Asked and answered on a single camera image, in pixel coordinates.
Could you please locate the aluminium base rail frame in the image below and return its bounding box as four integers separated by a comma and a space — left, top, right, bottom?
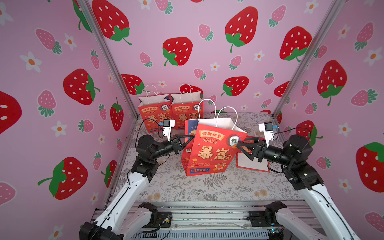
128, 201, 325, 240

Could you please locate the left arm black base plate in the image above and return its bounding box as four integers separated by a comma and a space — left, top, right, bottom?
131, 212, 172, 228

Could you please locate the right aluminium frame post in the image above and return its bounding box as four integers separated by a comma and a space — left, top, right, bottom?
272, 0, 346, 120

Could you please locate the red paper bag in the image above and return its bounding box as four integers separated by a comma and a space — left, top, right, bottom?
236, 151, 270, 173
171, 84, 204, 130
181, 107, 248, 177
138, 85, 172, 134

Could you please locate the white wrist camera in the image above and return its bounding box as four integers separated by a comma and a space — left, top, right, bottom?
259, 122, 278, 148
162, 119, 176, 142

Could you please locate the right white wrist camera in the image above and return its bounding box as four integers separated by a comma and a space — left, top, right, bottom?
259, 122, 278, 148

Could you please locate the left aluminium frame post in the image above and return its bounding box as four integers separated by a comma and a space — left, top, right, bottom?
78, 0, 139, 120

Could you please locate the aluminium frame post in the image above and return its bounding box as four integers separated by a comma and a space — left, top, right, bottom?
78, 0, 139, 120
272, 0, 346, 120

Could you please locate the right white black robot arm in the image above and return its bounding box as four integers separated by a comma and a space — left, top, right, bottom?
237, 135, 359, 240

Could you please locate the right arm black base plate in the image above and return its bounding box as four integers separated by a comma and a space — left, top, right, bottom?
246, 211, 283, 228

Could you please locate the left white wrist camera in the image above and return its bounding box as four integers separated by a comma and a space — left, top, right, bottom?
162, 119, 176, 142

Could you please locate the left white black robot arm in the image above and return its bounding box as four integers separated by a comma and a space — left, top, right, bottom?
79, 135, 194, 240

